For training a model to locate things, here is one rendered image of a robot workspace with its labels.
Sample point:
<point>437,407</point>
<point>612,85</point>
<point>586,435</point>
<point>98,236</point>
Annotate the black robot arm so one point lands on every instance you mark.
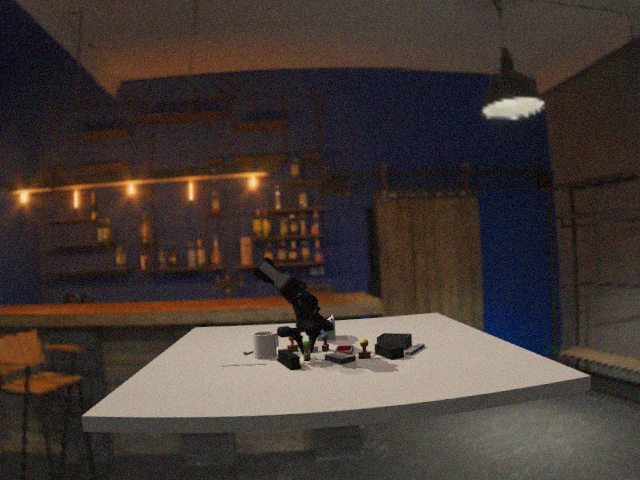
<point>288,287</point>

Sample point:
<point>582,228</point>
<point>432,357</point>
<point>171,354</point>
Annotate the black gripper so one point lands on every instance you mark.
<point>295,332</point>

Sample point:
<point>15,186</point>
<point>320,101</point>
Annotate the grey mug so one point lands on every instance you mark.
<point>265,343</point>

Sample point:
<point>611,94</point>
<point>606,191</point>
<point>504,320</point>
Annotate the cream inspection card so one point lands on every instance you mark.
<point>313,359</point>

